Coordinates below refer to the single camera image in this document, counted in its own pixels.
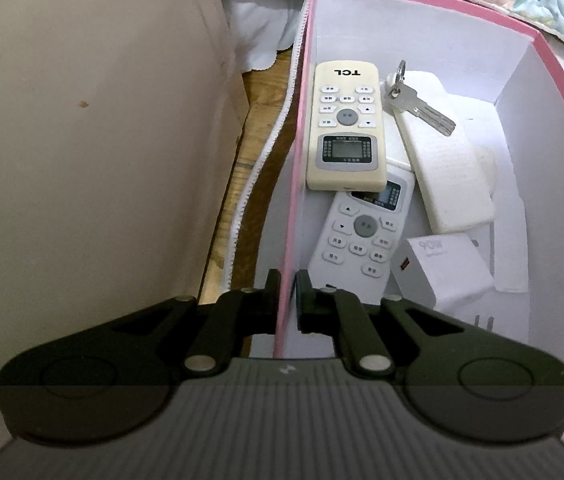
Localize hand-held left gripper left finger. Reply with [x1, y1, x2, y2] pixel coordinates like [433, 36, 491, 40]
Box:
[109, 269, 281, 377]

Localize white zipper strip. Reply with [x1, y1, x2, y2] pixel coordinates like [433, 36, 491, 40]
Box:
[222, 0, 313, 293]

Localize cream face-down remote control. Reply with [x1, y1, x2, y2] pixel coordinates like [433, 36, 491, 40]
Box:
[386, 146, 497, 192]

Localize white face-down remote control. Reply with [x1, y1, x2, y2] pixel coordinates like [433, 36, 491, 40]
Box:
[387, 70, 496, 235]

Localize large white charger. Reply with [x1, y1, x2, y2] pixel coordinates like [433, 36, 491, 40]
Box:
[392, 232, 496, 333]

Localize pink cardboard box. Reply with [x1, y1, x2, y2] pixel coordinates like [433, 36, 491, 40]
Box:
[271, 0, 564, 441]

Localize yellowed remote control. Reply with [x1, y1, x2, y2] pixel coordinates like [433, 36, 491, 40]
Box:
[306, 60, 389, 192]

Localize silver keys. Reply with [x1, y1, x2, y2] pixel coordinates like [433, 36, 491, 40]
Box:
[383, 60, 457, 137]

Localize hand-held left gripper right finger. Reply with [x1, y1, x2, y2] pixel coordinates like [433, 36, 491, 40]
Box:
[294, 269, 467, 377]

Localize white buttoned remote control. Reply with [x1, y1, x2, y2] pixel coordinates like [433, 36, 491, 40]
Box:
[308, 165, 417, 306]

